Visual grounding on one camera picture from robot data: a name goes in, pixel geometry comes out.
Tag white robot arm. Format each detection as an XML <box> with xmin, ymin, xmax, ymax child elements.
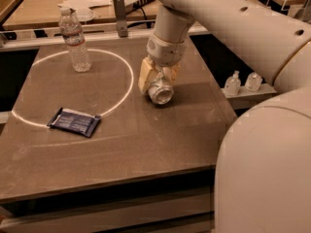
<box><xmin>138</xmin><ymin>0</ymin><xmax>311</xmax><ymax>233</ymax></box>

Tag grey drawer cabinet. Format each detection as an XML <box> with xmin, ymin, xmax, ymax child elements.
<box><xmin>1</xmin><ymin>168</ymin><xmax>215</xmax><ymax>233</ymax></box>

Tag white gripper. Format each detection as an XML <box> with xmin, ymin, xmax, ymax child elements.
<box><xmin>138</xmin><ymin>33</ymin><xmax>186</xmax><ymax>94</ymax></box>

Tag right clear sanitizer bottle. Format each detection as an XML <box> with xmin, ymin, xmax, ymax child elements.
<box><xmin>245</xmin><ymin>72</ymin><xmax>262</xmax><ymax>91</ymax></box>

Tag white papers on desk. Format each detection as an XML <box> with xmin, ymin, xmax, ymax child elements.
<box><xmin>59</xmin><ymin>0</ymin><xmax>112</xmax><ymax>22</ymax></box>

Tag white green 7up can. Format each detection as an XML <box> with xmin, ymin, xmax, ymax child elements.
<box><xmin>148</xmin><ymin>72</ymin><xmax>174</xmax><ymax>105</ymax></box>

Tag grey metal post left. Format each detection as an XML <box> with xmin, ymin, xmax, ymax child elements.
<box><xmin>113</xmin><ymin>0</ymin><xmax>128</xmax><ymax>38</ymax></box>

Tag dark blue snack packet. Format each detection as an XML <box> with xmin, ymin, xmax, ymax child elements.
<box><xmin>47</xmin><ymin>108</ymin><xmax>101</xmax><ymax>138</ymax></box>

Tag left clear sanitizer bottle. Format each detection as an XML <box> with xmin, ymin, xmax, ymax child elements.
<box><xmin>224</xmin><ymin>71</ymin><xmax>241</xmax><ymax>96</ymax></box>

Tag clear plastic water bottle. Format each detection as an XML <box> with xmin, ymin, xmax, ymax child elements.
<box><xmin>58</xmin><ymin>7</ymin><xmax>92</xmax><ymax>73</ymax></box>

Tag clear sanitizer bottle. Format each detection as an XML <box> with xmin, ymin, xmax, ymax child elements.
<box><xmin>245</xmin><ymin>72</ymin><xmax>262</xmax><ymax>91</ymax></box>
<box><xmin>224</xmin><ymin>71</ymin><xmax>241</xmax><ymax>96</ymax></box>

